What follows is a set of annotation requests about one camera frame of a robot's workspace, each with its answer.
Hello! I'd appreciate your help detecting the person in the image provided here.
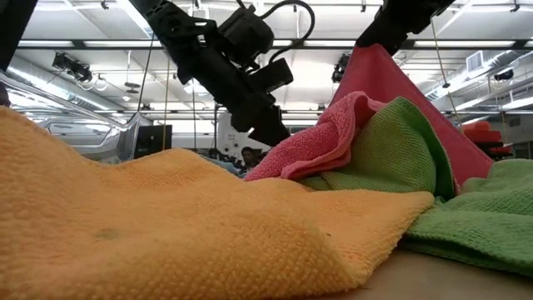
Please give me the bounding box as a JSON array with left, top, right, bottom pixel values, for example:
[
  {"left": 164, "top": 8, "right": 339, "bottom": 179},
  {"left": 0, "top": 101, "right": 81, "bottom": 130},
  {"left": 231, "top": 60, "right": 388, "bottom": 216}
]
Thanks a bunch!
[{"left": 237, "top": 145, "right": 267, "bottom": 176}]

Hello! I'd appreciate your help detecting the orange microfiber towel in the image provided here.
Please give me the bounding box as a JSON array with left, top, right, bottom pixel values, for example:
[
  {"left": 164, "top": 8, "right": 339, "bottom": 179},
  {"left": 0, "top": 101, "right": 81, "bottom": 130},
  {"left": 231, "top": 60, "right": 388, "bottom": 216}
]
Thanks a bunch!
[{"left": 0, "top": 106, "right": 436, "bottom": 300}]

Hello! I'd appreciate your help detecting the pink microfiber towel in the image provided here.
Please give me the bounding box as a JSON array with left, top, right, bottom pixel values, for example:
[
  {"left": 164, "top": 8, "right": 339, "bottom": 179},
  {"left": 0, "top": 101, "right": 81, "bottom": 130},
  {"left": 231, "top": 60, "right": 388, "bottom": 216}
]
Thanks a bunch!
[
  {"left": 244, "top": 90, "right": 391, "bottom": 183},
  {"left": 330, "top": 42, "right": 496, "bottom": 188}
]

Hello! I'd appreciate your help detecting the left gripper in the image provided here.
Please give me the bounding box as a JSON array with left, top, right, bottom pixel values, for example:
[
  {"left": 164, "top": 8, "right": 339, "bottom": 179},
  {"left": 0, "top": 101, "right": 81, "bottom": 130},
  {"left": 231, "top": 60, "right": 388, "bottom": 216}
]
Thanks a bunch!
[{"left": 177, "top": 24, "right": 295, "bottom": 148}]

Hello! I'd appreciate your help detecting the black hanging camera rig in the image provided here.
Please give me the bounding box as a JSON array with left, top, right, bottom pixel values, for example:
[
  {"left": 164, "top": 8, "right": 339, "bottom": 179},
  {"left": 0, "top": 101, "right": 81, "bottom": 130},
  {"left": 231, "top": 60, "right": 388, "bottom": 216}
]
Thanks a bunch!
[
  {"left": 331, "top": 52, "right": 351, "bottom": 83},
  {"left": 52, "top": 52, "right": 93, "bottom": 83}
]

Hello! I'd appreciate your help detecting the clear plastic bin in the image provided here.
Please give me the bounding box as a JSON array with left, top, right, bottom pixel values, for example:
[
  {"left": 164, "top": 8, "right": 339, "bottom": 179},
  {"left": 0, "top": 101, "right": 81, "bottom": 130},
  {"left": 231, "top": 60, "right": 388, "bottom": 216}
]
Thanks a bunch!
[{"left": 0, "top": 68, "right": 142, "bottom": 164}]

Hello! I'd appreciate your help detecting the black monitor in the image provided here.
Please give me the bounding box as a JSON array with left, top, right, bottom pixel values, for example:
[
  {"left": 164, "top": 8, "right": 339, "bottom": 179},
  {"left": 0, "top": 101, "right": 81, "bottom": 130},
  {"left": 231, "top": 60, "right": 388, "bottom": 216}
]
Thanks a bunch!
[{"left": 133, "top": 123, "right": 173, "bottom": 160}]

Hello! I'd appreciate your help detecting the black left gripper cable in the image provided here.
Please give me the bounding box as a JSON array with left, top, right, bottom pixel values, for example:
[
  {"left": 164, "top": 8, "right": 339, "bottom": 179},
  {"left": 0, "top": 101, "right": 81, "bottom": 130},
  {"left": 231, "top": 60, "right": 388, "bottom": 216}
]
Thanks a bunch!
[{"left": 237, "top": 0, "right": 316, "bottom": 63}]

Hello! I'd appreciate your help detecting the green microfiber towel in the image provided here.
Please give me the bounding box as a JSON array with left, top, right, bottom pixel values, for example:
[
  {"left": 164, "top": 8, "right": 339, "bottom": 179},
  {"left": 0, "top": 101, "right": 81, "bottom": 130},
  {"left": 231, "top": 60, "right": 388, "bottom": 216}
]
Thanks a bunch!
[{"left": 299, "top": 96, "right": 533, "bottom": 278}]

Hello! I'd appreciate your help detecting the white panel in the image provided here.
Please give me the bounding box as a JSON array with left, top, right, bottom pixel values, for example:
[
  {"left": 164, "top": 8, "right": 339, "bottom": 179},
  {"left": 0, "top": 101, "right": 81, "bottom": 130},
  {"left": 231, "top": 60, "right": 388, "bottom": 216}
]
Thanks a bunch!
[{"left": 216, "top": 111, "right": 262, "bottom": 158}]

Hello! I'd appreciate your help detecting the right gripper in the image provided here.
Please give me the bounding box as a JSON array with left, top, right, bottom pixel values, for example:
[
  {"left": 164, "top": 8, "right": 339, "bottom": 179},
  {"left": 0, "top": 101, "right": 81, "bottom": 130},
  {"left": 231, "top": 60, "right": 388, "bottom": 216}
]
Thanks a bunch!
[{"left": 356, "top": 0, "right": 457, "bottom": 57}]

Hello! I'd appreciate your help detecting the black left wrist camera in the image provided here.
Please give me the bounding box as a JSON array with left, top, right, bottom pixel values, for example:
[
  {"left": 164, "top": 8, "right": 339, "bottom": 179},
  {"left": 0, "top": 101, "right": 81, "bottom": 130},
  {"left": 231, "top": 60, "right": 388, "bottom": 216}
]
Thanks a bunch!
[{"left": 218, "top": 6, "right": 275, "bottom": 68}]

